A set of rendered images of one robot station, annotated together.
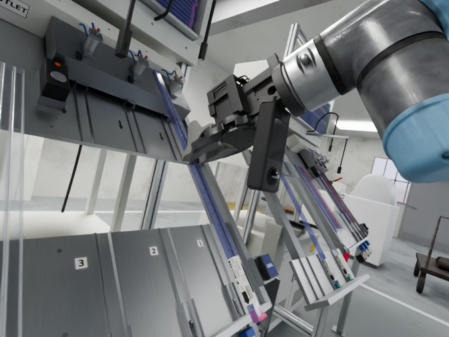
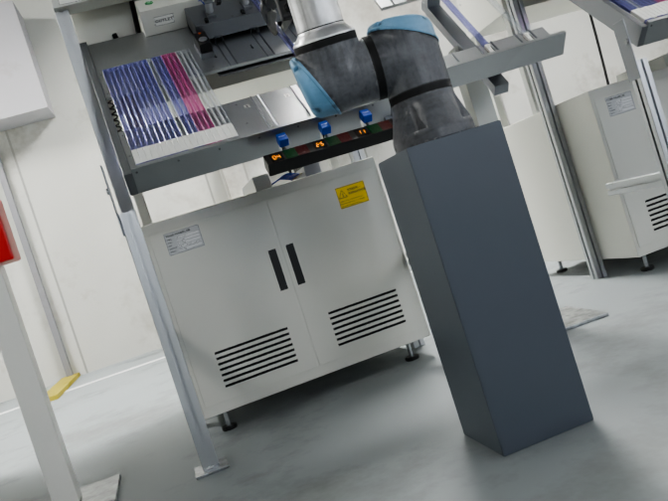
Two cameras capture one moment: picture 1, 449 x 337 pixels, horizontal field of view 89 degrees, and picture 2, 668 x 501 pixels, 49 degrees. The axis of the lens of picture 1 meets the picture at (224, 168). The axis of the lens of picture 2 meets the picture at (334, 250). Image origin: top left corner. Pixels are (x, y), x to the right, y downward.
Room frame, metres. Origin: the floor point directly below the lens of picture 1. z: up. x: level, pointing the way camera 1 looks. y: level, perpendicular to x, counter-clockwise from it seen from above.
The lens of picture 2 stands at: (-1.17, -1.07, 0.47)
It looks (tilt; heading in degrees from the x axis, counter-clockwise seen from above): 2 degrees down; 37
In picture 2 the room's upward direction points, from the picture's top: 18 degrees counter-clockwise
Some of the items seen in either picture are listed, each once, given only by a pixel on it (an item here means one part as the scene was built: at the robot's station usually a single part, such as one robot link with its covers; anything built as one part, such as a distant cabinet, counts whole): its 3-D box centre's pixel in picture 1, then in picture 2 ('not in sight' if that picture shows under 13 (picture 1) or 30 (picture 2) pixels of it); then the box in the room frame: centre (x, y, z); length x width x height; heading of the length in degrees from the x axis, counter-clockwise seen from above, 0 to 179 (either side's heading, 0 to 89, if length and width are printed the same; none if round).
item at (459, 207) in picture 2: not in sight; (481, 286); (0.04, -0.45, 0.27); 0.18 x 0.18 x 0.55; 49
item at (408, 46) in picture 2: not in sight; (404, 56); (0.04, -0.45, 0.72); 0.13 x 0.12 x 0.14; 128
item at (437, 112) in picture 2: not in sight; (427, 116); (0.04, -0.45, 0.60); 0.15 x 0.15 x 0.10
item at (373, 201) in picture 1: (368, 216); not in sight; (3.72, -2.46, 0.69); 0.69 x 0.62 x 1.39; 47
